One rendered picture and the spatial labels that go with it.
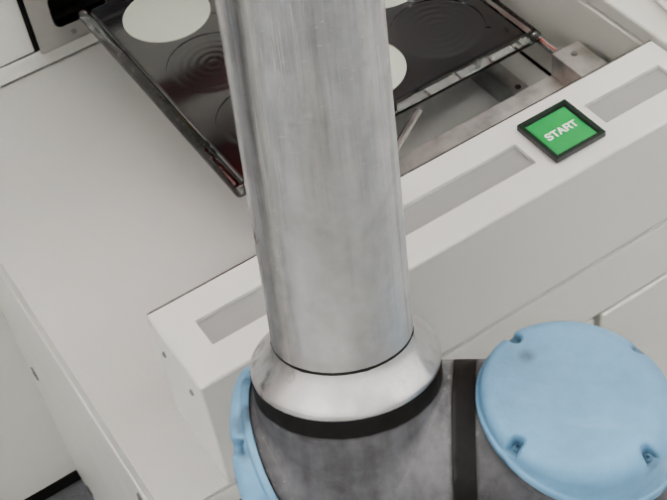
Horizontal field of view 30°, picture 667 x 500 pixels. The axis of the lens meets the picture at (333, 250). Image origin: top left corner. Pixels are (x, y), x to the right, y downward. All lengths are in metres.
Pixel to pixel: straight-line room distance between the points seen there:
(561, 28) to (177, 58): 0.41
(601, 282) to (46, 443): 1.00
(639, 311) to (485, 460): 0.63
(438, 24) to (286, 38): 0.76
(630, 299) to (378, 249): 0.67
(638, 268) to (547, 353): 0.55
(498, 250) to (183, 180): 0.39
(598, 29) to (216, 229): 0.44
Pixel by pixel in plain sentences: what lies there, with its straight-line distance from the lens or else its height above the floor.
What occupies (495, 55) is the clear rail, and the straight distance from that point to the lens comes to 1.31.
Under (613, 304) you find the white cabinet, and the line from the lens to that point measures 1.31.
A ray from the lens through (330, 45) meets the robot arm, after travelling 0.61.
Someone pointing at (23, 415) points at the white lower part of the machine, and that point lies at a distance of 1.90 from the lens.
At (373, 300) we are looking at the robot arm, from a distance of 0.69.
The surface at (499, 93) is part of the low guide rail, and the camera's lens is 1.37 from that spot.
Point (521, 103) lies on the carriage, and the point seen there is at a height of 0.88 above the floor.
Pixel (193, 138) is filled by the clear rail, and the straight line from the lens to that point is 1.26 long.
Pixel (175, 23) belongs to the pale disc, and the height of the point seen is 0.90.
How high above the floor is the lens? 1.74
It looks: 48 degrees down
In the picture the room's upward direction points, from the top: 8 degrees counter-clockwise
